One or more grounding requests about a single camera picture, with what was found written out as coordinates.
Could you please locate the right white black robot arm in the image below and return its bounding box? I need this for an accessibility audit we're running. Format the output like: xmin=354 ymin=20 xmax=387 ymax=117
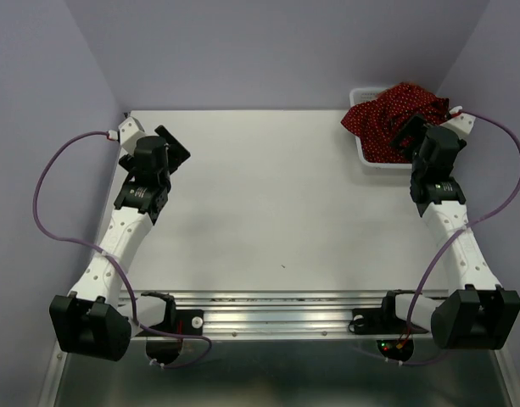
xmin=378 ymin=112 xmax=520 ymax=351

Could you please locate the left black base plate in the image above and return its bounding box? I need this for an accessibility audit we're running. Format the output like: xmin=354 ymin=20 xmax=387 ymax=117
xmin=151 ymin=309 xmax=204 ymax=336

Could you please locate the aluminium rail frame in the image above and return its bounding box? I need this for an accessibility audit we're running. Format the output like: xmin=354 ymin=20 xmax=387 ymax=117
xmin=39 ymin=291 xmax=520 ymax=406

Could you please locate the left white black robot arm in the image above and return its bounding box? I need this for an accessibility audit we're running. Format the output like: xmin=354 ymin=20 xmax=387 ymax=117
xmin=49 ymin=119 xmax=190 ymax=361

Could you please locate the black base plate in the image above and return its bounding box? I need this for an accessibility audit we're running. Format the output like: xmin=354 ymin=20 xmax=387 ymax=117
xmin=346 ymin=307 xmax=407 ymax=335
xmin=151 ymin=309 xmax=204 ymax=336

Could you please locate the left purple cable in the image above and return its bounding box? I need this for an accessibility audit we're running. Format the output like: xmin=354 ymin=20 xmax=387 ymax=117
xmin=32 ymin=130 xmax=213 ymax=370

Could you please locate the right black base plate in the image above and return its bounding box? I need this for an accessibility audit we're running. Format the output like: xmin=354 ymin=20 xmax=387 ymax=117
xmin=346 ymin=307 xmax=407 ymax=335

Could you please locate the white plastic basket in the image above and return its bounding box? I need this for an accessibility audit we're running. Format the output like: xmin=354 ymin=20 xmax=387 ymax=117
xmin=344 ymin=86 xmax=411 ymax=173

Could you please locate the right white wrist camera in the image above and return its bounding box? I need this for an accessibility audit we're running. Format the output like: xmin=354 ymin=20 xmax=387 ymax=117
xmin=441 ymin=106 xmax=476 ymax=139

